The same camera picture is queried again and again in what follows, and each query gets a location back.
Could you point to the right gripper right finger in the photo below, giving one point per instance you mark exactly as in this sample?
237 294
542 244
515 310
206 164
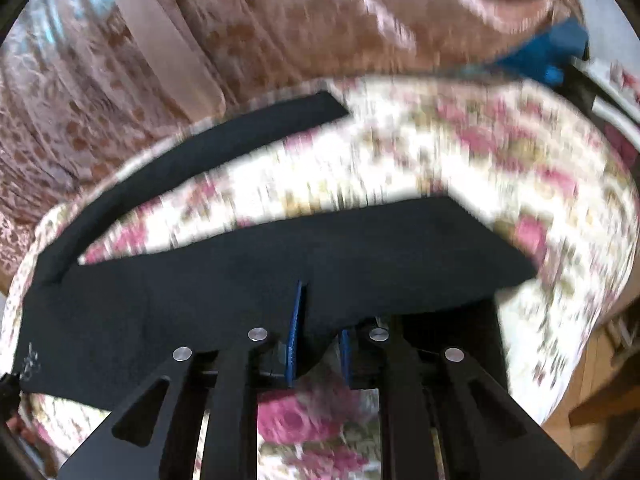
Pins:
443 417

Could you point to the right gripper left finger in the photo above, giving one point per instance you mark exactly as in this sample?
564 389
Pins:
198 411

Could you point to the black embroidered pants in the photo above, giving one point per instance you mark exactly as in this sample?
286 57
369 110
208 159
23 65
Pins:
92 332

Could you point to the floral quilt bedspread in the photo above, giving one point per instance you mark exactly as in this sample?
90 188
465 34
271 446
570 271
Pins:
520 158

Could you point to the blue cloth behind bed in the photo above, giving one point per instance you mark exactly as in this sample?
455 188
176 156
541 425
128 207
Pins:
547 55

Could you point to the pink brown floral curtain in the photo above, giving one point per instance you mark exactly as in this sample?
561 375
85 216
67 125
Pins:
86 84

